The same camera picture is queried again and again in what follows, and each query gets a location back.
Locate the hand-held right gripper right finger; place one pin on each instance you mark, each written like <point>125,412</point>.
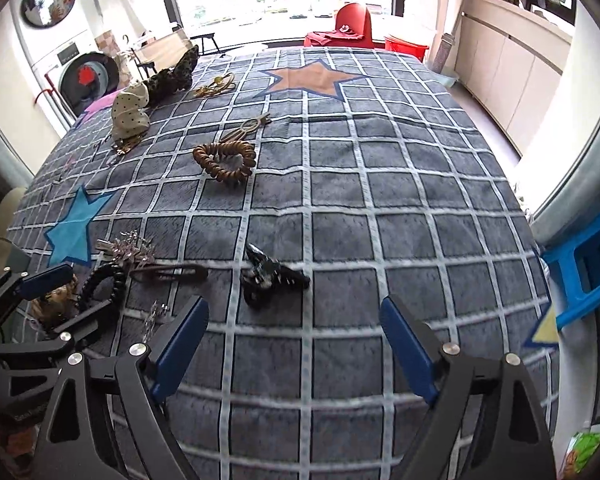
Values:
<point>405,350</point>

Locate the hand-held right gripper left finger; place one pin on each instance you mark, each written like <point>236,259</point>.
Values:
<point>180,350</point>

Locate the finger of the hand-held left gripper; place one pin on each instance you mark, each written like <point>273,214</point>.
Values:
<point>45,280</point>
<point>85,322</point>

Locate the black hair claw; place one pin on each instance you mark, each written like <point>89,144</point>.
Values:
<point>267,272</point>

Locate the brown patterned scrunchie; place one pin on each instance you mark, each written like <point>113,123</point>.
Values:
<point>52,305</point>

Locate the brown snap hair clip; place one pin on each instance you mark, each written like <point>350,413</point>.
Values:
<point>190,273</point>

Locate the silver rhinestone hair clip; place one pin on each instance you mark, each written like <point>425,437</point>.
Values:
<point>125,252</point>

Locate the small pink earring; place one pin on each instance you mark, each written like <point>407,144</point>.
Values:
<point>70,164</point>

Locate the grey checked star blanket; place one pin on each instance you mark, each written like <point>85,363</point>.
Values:
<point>380,185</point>

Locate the blue plastic stool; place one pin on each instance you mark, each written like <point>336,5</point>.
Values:
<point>560,265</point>

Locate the cream polka-dot hair bow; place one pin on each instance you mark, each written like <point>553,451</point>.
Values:
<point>127,110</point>

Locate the white washing machine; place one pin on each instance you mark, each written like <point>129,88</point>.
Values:
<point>87,77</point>

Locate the green printed bag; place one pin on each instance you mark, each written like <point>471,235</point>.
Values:
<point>587,447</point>

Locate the dark leopard hair bow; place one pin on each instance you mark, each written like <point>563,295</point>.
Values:
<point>172,77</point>

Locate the silver oval hair clip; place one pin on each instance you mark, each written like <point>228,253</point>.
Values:
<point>260,121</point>

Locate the wooden table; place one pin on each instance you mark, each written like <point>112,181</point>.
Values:
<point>162,47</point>

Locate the black chair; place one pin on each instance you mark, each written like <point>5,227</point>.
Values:
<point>205,39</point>

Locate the red bucket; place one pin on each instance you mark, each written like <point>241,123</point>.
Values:
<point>405,47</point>

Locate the cream long cabinet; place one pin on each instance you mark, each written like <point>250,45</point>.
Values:
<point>510,60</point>

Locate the red chair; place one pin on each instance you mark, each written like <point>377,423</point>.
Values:
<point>355,17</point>

